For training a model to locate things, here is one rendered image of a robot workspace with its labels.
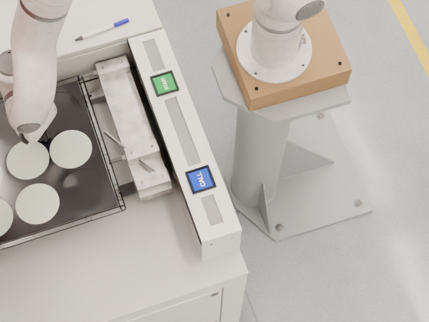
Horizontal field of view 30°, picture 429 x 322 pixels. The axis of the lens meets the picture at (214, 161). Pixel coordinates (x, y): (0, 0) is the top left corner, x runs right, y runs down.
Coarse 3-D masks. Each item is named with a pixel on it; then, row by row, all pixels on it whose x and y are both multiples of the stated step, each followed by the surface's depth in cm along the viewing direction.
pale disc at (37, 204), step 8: (40, 184) 185; (24, 192) 184; (32, 192) 184; (40, 192) 184; (48, 192) 184; (56, 192) 184; (16, 200) 183; (24, 200) 183; (32, 200) 183; (40, 200) 183; (48, 200) 183; (56, 200) 183; (16, 208) 182; (24, 208) 182; (32, 208) 182; (40, 208) 182; (48, 208) 182; (56, 208) 182; (24, 216) 181; (32, 216) 181; (40, 216) 181; (48, 216) 181
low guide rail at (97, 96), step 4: (136, 84) 201; (92, 92) 200; (96, 92) 200; (100, 92) 200; (92, 96) 200; (96, 96) 200; (100, 96) 200; (104, 96) 201; (84, 100) 199; (92, 100) 200; (96, 100) 201; (100, 100) 202; (104, 100) 202; (92, 104) 202
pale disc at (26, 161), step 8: (16, 144) 189; (24, 144) 189; (32, 144) 189; (40, 144) 189; (16, 152) 188; (24, 152) 188; (32, 152) 188; (40, 152) 188; (48, 152) 188; (8, 160) 187; (16, 160) 187; (24, 160) 187; (32, 160) 187; (40, 160) 187; (48, 160) 187; (8, 168) 186; (16, 168) 186; (24, 168) 186; (32, 168) 186; (40, 168) 186; (16, 176) 185; (24, 176) 185; (32, 176) 185
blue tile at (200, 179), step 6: (192, 174) 179; (198, 174) 179; (204, 174) 179; (192, 180) 178; (198, 180) 178; (204, 180) 178; (210, 180) 178; (192, 186) 178; (198, 186) 178; (204, 186) 178; (210, 186) 178
